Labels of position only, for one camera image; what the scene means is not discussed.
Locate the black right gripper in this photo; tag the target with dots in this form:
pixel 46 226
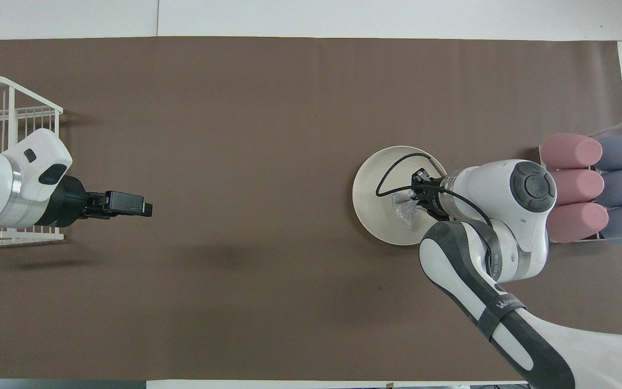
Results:
pixel 435 202

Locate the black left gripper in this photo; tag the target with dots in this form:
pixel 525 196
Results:
pixel 65 205

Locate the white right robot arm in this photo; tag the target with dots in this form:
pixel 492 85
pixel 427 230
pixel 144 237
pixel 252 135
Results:
pixel 505 216

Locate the cream round plate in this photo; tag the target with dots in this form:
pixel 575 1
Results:
pixel 376 216

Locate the brown table mat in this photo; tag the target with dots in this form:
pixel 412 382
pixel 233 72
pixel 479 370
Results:
pixel 235 135

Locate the pink cup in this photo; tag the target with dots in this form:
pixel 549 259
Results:
pixel 581 186
pixel 578 222
pixel 570 151

